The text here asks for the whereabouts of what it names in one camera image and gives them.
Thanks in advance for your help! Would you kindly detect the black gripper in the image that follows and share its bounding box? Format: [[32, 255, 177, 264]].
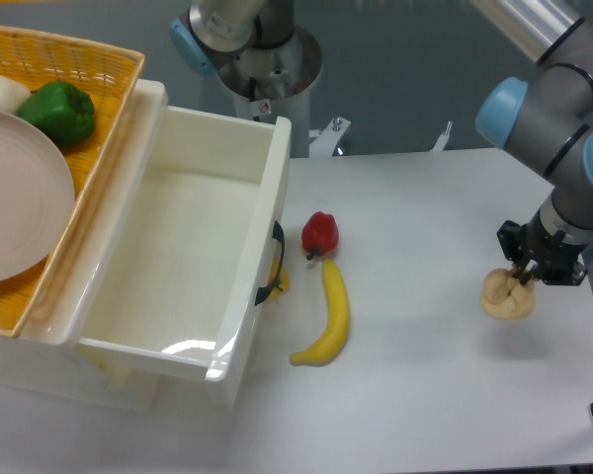
[[496, 219, 587, 286]]

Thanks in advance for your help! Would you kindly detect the round bread roll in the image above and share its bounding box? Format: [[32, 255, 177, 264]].
[[480, 269, 536, 320]]

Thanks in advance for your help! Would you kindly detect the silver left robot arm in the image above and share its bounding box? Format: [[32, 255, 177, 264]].
[[169, 1, 349, 158]]

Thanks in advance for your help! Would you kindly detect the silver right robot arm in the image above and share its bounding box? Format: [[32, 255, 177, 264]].
[[473, 1, 593, 286]]

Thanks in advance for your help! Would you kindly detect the yellow object under drawer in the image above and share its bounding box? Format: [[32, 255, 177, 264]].
[[267, 257, 291, 301]]

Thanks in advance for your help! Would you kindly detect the open white upper drawer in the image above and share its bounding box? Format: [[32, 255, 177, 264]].
[[79, 107, 292, 407]]

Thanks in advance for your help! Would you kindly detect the white drawer cabinet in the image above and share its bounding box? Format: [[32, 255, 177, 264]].
[[0, 80, 168, 411]]

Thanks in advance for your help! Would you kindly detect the beige round plate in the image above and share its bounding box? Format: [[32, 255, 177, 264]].
[[0, 113, 75, 281]]

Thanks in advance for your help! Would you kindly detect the yellow banana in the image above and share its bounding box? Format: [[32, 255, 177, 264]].
[[290, 259, 351, 366]]

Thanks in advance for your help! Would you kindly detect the red bell pepper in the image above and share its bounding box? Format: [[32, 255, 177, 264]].
[[301, 211, 339, 261]]

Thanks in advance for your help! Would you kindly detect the yellow woven basket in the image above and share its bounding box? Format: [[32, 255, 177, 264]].
[[0, 26, 144, 338]]

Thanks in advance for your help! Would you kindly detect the green bell pepper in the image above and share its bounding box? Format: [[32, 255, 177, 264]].
[[16, 81, 96, 147]]

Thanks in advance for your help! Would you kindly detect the white onion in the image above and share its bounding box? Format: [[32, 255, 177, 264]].
[[0, 75, 32, 115]]

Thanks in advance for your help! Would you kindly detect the black drawer handle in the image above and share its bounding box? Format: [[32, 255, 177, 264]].
[[255, 221, 286, 305]]

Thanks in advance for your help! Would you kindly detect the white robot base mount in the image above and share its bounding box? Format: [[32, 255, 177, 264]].
[[218, 24, 454, 160]]

